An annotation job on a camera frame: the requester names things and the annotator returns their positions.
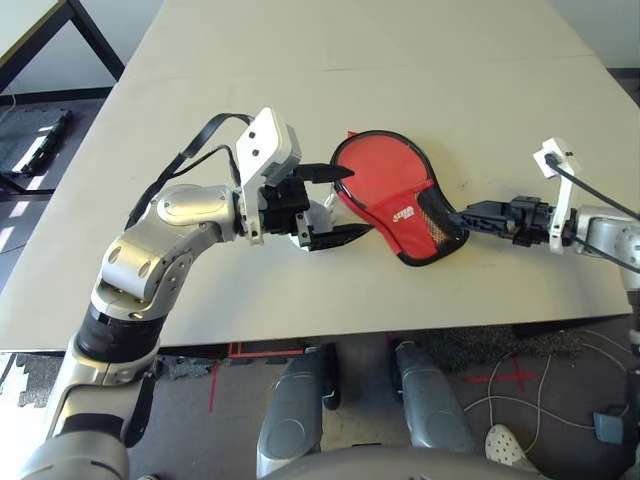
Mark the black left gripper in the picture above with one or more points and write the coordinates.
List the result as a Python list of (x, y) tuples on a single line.
[(282, 205)]

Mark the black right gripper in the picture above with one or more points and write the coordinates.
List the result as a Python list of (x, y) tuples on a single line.
[(530, 220)]

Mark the grey ball zipper pull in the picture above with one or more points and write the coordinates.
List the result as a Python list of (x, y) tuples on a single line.
[(320, 217)]

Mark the red black paddle case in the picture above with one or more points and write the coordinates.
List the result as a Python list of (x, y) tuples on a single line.
[(400, 235)]

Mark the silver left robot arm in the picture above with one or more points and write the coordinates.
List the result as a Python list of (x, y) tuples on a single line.
[(150, 240)]

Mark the dark speckled foam floor mat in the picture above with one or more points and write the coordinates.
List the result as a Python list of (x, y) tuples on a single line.
[(500, 345), (35, 385), (185, 370)]

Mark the grey robot right leg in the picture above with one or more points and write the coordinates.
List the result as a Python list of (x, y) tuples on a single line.
[(430, 410)]

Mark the grey robot leg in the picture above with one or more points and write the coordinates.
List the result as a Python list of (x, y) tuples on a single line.
[(290, 420), (430, 410)]

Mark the red floor tape strip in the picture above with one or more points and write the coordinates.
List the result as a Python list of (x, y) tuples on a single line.
[(213, 390)]

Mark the grey robot left leg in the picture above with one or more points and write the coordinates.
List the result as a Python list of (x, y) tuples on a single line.
[(290, 420)]

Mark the white perforated shoe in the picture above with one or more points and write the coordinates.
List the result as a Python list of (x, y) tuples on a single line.
[(505, 442)]

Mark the grey foot pedal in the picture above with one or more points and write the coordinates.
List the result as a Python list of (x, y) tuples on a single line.
[(610, 427)]

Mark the black framed side table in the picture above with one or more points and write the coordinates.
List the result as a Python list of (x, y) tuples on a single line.
[(100, 45)]

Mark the black flat floor pad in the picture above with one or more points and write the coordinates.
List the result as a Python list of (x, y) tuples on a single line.
[(35, 140)]

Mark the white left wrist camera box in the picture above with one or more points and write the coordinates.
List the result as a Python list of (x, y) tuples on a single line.
[(260, 145)]

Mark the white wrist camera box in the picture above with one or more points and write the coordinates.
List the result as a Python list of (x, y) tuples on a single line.
[(557, 155), (260, 145)]

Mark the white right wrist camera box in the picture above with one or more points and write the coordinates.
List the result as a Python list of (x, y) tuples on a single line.
[(557, 155)]

